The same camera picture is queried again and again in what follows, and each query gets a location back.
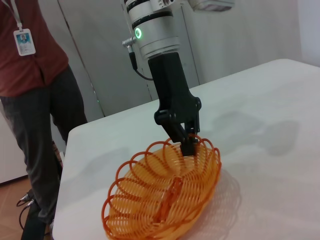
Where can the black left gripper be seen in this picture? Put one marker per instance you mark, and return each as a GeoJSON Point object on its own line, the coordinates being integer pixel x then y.
{"type": "Point", "coordinates": [172, 95]}

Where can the person in red shirt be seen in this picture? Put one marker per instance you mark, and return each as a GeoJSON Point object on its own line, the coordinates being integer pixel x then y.
{"type": "Point", "coordinates": [32, 82]}

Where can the black floor stand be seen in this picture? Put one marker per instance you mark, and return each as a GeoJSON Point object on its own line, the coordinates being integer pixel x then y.
{"type": "Point", "coordinates": [35, 226]}

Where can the white id badge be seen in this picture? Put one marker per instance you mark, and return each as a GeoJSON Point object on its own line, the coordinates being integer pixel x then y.
{"type": "Point", "coordinates": [24, 42]}

